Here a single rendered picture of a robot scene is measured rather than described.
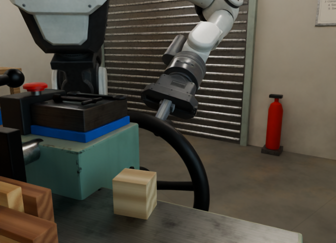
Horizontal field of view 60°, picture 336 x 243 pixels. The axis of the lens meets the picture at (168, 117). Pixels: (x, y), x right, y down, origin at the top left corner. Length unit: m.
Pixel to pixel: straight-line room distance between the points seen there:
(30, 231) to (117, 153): 0.19
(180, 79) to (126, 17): 3.36
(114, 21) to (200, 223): 3.87
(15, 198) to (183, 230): 0.15
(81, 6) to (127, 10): 3.15
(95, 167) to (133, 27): 3.57
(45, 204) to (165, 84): 0.41
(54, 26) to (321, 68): 2.61
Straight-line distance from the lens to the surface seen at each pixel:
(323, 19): 3.10
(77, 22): 0.86
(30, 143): 0.38
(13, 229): 0.25
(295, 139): 3.25
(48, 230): 0.24
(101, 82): 1.01
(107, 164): 0.38
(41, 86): 0.41
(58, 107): 0.38
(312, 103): 3.15
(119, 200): 0.32
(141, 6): 3.84
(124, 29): 3.99
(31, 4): 0.86
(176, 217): 0.32
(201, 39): 0.72
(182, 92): 0.61
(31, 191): 0.28
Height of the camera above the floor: 1.07
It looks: 14 degrees down
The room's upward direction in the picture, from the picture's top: straight up
